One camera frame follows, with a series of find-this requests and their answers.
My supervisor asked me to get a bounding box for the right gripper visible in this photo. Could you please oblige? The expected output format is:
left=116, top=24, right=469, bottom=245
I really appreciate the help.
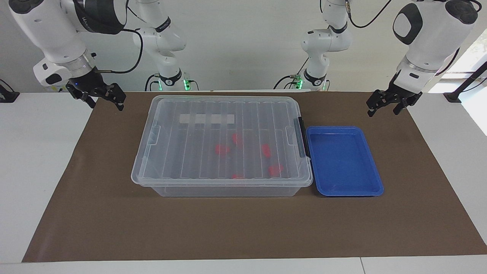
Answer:
left=66, top=71, right=127, bottom=112

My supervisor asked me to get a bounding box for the clear plastic box lid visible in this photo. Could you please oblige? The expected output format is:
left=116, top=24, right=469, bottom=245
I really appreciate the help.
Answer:
left=131, top=95, right=314, bottom=188

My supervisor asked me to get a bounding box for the clear plastic storage box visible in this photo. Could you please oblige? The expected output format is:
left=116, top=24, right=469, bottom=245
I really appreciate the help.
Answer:
left=131, top=95, right=314, bottom=198

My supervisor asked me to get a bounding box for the blue plastic tray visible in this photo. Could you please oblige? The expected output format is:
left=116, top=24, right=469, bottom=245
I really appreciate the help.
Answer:
left=306, top=126, right=384, bottom=197

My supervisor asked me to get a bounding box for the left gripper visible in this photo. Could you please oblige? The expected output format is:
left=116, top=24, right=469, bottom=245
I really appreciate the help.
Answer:
left=366, top=73, right=423, bottom=117

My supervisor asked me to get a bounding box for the black stand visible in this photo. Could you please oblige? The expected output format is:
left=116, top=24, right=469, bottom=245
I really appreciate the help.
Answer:
left=444, top=61, right=487, bottom=104
left=0, top=79, right=20, bottom=104

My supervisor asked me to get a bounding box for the black cable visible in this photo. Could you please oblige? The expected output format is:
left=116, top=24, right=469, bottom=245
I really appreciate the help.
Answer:
left=93, top=29, right=144, bottom=75
left=436, top=47, right=461, bottom=76
left=273, top=57, right=310, bottom=90
left=144, top=74, right=162, bottom=92
left=344, top=0, right=393, bottom=29

